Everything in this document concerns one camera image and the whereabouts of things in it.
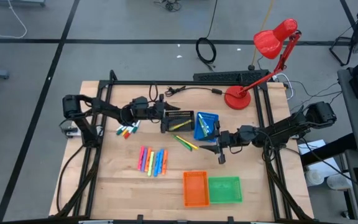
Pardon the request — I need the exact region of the purple highlighter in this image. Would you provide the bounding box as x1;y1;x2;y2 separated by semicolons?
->
140;147;149;172

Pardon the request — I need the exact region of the black lamp cable with switch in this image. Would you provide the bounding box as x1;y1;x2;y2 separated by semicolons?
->
164;85;231;98

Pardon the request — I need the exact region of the yellow pen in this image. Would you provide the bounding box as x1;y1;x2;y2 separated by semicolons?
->
168;119;193;131
175;135;200;151

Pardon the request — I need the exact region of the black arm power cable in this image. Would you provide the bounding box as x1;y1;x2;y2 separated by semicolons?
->
56;144;85;214

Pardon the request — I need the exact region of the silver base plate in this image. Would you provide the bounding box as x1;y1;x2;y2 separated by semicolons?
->
61;126;83;139

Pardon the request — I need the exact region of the orange plastic basket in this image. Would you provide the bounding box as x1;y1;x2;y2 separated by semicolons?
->
183;170;211;208

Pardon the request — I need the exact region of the tangled black cable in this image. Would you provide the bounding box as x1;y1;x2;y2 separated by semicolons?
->
153;0;183;13

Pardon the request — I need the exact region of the green pen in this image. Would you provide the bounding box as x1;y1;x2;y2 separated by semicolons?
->
171;134;193;152

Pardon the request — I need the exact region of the white plastic cup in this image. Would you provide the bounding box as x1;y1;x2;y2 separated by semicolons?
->
305;168;325;187
326;173;352;191

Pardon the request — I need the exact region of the coiled black floor cable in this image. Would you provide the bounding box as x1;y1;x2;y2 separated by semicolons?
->
195;0;219;72

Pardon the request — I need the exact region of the white power cable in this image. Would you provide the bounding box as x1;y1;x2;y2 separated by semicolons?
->
272;73;295;101

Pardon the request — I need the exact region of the green plastic basket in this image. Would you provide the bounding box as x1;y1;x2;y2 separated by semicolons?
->
208;175;244;205

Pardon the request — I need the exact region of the blue plastic basket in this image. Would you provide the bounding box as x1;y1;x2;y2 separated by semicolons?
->
193;111;220;143

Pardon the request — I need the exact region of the yellow-green highlighter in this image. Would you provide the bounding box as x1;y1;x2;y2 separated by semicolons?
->
147;151;155;177

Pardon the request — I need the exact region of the orange highlighter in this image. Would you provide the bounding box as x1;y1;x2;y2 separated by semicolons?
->
161;149;169;175
144;147;153;172

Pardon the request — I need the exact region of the black plastic basket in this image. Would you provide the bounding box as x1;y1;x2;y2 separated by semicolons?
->
163;110;196;134

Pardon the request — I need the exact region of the yellow hanging cable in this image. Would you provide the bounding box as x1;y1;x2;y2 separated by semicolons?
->
247;0;275;71

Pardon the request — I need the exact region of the white floor cable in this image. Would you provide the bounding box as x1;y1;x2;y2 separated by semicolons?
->
0;0;28;40

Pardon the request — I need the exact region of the pink highlighter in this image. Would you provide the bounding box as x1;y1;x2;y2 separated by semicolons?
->
137;146;145;171

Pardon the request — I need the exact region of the red desk lamp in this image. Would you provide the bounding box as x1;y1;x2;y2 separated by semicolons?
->
224;17;303;111

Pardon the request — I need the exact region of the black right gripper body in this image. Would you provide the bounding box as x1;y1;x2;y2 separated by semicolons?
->
215;120;241;165

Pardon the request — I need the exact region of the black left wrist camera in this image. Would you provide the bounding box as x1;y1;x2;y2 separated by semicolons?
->
131;96;149;109

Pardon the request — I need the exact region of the white marker teal cap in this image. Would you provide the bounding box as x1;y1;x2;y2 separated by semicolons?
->
131;119;142;134

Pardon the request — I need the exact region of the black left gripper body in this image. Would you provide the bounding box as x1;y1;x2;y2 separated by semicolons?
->
129;94;167;134

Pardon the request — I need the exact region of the white marker red cap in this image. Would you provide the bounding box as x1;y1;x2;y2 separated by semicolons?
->
124;126;136;140

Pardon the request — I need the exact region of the blue highlighter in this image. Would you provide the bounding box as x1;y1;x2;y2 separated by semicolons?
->
153;151;161;177
157;148;165;174

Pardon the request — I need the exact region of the black diagonal beam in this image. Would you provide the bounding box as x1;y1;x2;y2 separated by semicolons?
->
300;133;358;167

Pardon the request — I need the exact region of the gray platform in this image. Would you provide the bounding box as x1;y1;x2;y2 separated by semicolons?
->
0;0;47;7

